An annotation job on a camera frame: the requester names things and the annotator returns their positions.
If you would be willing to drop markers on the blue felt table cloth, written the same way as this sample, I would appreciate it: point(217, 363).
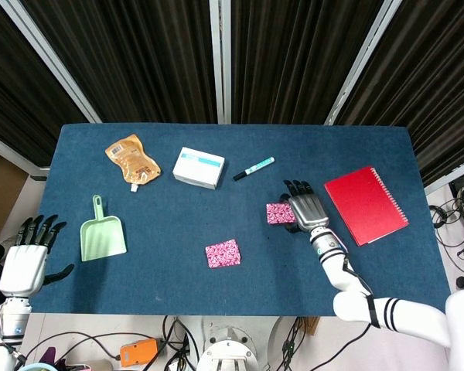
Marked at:
point(236, 216)

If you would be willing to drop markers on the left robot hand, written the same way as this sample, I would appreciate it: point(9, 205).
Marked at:
point(23, 270)

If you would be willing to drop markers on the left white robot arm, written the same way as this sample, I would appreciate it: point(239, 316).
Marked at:
point(9, 328)

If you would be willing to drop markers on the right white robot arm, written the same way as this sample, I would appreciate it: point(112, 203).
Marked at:
point(352, 282)

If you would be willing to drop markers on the pink patterned rectangular block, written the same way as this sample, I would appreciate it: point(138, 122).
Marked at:
point(223, 254)
point(279, 213)

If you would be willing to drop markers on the teal round bowl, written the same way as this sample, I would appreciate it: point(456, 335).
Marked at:
point(38, 367)

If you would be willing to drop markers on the red spiral notebook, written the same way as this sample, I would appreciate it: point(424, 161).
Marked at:
point(365, 205)

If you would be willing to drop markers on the green plastic dustpan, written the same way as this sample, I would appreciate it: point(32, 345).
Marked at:
point(100, 235)

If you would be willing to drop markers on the aluminium frame post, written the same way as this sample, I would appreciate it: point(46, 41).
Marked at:
point(359, 65)
point(50, 62)
point(11, 150)
point(221, 62)
point(452, 174)

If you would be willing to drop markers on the white teal cardboard box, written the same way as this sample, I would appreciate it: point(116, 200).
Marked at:
point(199, 168)

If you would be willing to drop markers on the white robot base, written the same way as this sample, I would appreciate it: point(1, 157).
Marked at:
point(232, 348)

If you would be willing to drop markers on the orange handheld device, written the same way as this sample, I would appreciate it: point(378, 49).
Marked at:
point(138, 351)

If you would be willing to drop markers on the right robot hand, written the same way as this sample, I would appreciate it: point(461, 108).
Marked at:
point(309, 210)

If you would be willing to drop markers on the orange spout pouch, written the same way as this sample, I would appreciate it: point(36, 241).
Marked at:
point(133, 162)

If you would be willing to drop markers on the brown cardboard box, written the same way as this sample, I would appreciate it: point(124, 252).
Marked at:
point(2, 189)

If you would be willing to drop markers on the teal whiteboard marker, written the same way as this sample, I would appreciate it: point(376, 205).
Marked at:
point(255, 168)

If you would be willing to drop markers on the black pleated curtain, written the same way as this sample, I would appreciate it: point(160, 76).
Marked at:
point(294, 58)
point(429, 85)
point(19, 96)
point(131, 58)

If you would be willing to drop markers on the purple cloth item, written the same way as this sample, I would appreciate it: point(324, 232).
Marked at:
point(50, 357)

